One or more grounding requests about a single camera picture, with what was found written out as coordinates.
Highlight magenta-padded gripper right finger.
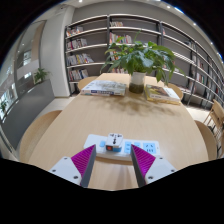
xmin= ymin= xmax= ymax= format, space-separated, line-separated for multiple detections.
xmin=130 ymin=144 xmax=177 ymax=188

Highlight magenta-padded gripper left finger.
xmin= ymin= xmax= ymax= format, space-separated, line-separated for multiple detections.
xmin=48 ymin=144 xmax=97 ymax=188

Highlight small white charger block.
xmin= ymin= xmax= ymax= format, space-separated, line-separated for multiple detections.
xmin=105 ymin=132 xmax=124 ymax=153

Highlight white power strip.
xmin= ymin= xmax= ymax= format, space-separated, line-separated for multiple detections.
xmin=83 ymin=133 xmax=162 ymax=163

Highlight curved light wood chair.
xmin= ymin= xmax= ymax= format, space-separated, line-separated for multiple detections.
xmin=77 ymin=75 xmax=99 ymax=92
xmin=166 ymin=82 xmax=185 ymax=101
xmin=18 ymin=109 xmax=63 ymax=164
xmin=194 ymin=119 xmax=219 ymax=161

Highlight yellow-edged picture book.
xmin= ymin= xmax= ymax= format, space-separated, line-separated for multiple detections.
xmin=144 ymin=83 xmax=182 ymax=106

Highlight slatted wooden chair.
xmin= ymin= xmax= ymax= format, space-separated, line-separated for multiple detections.
xmin=203 ymin=99 xmax=224 ymax=158

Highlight white and blue book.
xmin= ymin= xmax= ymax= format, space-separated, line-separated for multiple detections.
xmin=80 ymin=79 xmax=128 ymax=98

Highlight green potted plant white vase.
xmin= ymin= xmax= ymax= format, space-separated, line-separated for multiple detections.
xmin=99 ymin=31 xmax=186 ymax=94

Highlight small background potted plant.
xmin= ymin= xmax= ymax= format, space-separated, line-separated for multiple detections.
xmin=33 ymin=67 xmax=51 ymax=84

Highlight grey bookshelf unit with books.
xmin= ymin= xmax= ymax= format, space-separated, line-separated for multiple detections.
xmin=64 ymin=13 xmax=224 ymax=111

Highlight ceiling lights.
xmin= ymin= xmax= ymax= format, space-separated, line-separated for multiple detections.
xmin=78 ymin=0 xmax=223 ymax=59

